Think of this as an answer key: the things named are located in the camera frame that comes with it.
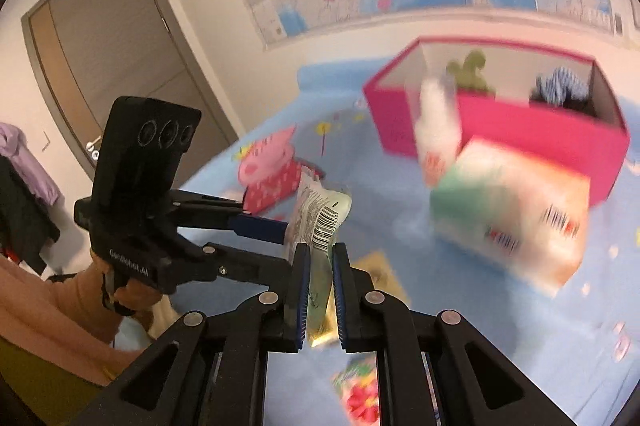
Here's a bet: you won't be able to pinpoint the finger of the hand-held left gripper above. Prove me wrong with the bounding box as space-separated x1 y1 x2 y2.
170 188 291 247
200 243 301 292

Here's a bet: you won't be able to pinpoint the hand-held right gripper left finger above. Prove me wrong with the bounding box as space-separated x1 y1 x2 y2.
75 242 311 426

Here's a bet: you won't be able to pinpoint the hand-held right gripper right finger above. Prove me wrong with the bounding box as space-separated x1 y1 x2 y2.
332 242 571 426

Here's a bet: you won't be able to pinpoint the pale green barcode packet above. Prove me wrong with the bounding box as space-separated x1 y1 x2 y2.
282 171 353 349

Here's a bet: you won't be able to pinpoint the pink cardboard box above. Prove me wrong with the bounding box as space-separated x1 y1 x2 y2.
363 37 631 207

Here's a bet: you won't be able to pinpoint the green frog plush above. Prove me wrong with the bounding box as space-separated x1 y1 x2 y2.
446 50 498 97

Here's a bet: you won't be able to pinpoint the blue striped cloth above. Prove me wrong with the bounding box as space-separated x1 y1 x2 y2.
536 65 590 104

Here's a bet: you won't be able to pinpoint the person's left forearm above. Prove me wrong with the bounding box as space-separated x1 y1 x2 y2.
0 256 146 387

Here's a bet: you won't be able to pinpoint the person's left hand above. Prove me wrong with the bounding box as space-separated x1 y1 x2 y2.
90 248 171 322

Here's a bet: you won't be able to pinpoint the purple garment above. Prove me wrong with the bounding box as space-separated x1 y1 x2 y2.
0 122 63 207

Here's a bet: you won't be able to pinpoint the black garment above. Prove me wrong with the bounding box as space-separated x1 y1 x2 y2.
0 156 61 277

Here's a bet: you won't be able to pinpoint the grey door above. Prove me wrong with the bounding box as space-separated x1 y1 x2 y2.
20 0 241 177

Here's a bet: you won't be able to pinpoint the orange tissue pack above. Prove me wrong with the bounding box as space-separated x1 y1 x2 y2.
430 136 591 297

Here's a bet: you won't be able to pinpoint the white plastic bottle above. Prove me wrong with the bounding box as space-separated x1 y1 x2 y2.
415 73 463 187

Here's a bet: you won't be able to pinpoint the olive trousers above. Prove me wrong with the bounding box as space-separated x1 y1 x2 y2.
0 336 121 426

